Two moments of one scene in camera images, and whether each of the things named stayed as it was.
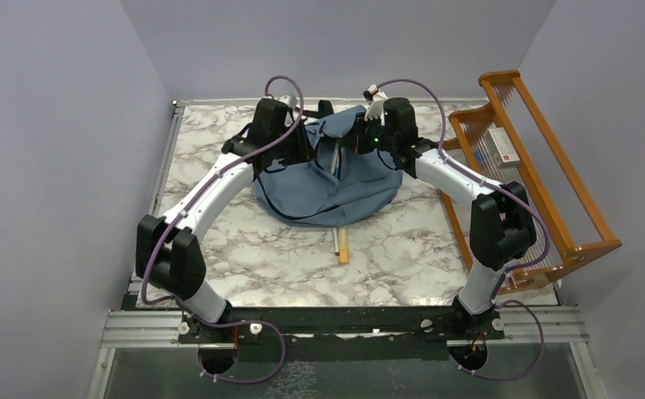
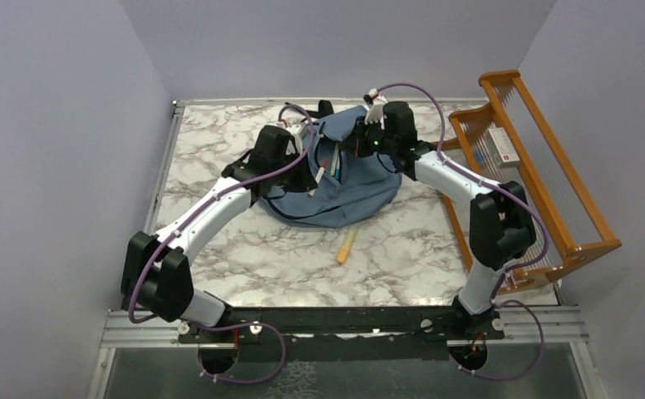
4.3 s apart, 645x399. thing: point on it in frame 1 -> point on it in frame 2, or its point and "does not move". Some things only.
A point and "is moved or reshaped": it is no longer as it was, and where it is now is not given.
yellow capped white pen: (334, 159) does not move
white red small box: (502, 148) does not move
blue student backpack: (337, 188) does not move
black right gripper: (353, 139) does not move
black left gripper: (305, 151) -> (305, 180)
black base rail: (338, 325) does not move
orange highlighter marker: (343, 244) is moved or reshaped
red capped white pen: (336, 240) -> (318, 177)
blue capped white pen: (337, 170) does not move
